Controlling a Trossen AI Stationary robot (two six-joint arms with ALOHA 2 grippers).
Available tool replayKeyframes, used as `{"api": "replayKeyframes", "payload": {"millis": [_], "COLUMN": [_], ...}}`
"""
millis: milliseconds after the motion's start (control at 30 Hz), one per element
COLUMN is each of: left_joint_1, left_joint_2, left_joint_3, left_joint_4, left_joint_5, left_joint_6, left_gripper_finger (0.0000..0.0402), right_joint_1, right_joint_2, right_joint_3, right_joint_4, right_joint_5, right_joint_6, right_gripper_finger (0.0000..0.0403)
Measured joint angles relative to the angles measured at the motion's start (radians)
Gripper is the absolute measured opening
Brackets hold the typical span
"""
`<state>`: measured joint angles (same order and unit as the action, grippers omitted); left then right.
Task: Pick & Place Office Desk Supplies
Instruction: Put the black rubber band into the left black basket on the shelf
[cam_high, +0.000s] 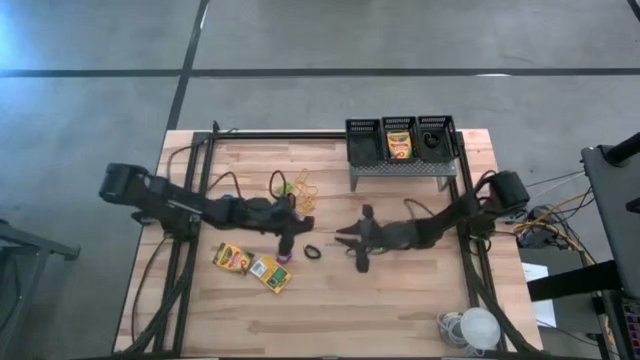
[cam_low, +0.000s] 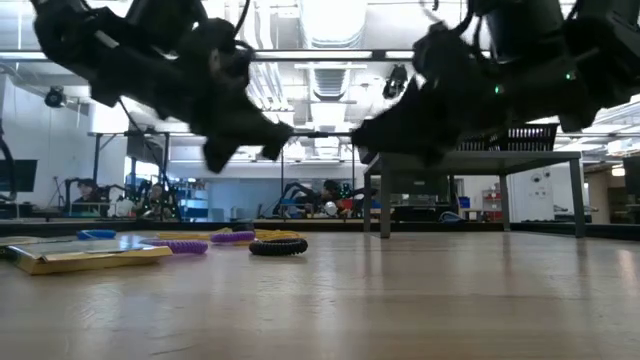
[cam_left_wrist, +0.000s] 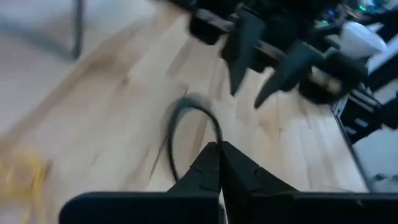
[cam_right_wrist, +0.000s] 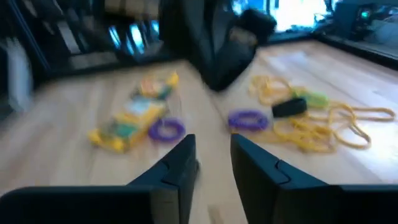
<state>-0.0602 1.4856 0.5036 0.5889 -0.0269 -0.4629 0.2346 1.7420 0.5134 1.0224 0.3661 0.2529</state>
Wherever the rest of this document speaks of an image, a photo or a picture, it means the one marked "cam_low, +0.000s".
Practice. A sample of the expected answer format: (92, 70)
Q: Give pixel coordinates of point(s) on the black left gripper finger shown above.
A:
(220, 152)
(267, 135)

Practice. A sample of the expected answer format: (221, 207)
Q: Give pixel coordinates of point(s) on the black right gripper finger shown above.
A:
(425, 147)
(405, 125)

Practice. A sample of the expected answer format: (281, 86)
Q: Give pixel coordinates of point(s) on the black plastic slotted basket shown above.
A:
(525, 137)
(475, 142)

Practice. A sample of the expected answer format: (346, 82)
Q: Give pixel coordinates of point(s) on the purple spiral wrist coil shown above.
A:
(232, 236)
(182, 247)

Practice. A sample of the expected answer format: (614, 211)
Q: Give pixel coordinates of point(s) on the black spiral wrist coil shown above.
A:
(278, 247)

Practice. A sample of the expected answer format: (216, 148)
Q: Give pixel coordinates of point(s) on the blue spiral wrist coil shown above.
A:
(97, 234)

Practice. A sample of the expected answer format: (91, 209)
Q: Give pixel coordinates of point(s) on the yellow notepad with clear cover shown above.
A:
(85, 257)

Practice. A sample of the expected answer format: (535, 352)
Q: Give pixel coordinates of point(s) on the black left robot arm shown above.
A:
(125, 30)

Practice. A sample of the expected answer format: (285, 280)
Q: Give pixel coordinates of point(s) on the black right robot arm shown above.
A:
(600, 50)

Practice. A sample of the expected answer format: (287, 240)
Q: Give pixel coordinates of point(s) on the black background robot arm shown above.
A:
(70, 192)
(295, 195)

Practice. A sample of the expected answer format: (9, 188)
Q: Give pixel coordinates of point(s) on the grey desk shelf riser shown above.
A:
(525, 162)

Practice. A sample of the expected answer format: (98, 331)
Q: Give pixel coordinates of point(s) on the blue storage bin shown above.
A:
(464, 201)

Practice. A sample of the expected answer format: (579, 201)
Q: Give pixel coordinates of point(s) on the grey blue rounded object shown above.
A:
(450, 217)

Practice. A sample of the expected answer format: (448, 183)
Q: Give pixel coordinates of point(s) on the person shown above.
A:
(159, 200)
(89, 192)
(332, 192)

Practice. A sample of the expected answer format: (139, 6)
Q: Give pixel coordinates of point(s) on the red white shelf unit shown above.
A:
(492, 202)

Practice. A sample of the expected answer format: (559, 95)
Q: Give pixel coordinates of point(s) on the black background monitor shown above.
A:
(25, 175)

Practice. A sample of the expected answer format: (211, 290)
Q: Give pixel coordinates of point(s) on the black ceiling camera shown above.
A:
(54, 97)
(395, 82)

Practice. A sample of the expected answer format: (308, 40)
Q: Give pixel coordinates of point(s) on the black metal background frame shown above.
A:
(97, 150)
(317, 135)

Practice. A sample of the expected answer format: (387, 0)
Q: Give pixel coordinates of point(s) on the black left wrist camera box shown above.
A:
(215, 55)

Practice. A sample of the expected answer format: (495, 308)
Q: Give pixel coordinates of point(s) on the black table edge rail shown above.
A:
(450, 227)

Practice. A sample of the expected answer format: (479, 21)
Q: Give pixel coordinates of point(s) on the black overhead frame beam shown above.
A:
(310, 55)

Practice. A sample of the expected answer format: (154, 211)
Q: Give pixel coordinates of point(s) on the silver ceiling ventilation duct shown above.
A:
(332, 25)

